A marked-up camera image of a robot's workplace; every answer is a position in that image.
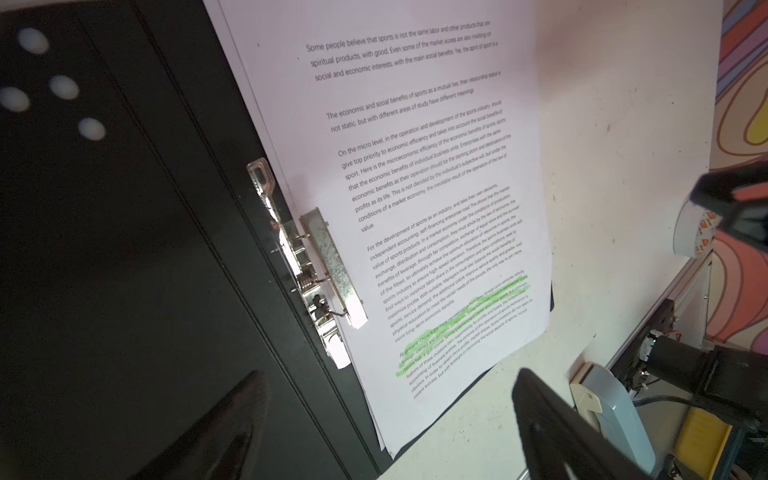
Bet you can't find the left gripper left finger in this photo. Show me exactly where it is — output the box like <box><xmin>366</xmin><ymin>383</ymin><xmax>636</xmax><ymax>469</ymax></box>
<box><xmin>132</xmin><ymin>370</ymin><xmax>271</xmax><ymax>479</ymax></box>

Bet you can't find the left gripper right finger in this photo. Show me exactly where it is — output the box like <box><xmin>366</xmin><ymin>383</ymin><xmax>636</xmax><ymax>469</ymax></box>
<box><xmin>512</xmin><ymin>368</ymin><xmax>649</xmax><ymax>480</ymax></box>

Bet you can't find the tape roll on table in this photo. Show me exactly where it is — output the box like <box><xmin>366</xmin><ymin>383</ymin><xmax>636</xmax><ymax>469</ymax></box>
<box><xmin>673</xmin><ymin>199</ymin><xmax>722</xmax><ymax>259</ymax></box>

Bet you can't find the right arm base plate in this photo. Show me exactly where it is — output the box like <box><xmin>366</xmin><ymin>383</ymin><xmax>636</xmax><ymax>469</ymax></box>
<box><xmin>609</xmin><ymin>299</ymin><xmax>676</xmax><ymax>392</ymax></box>

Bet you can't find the blue file folder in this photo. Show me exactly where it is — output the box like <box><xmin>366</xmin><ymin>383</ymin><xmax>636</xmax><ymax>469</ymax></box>
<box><xmin>0</xmin><ymin>0</ymin><xmax>556</xmax><ymax>480</ymax></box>

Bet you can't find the stack of printed papers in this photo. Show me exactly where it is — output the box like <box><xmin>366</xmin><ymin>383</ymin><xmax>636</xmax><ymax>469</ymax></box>
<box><xmin>206</xmin><ymin>1</ymin><xmax>552</xmax><ymax>455</ymax></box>

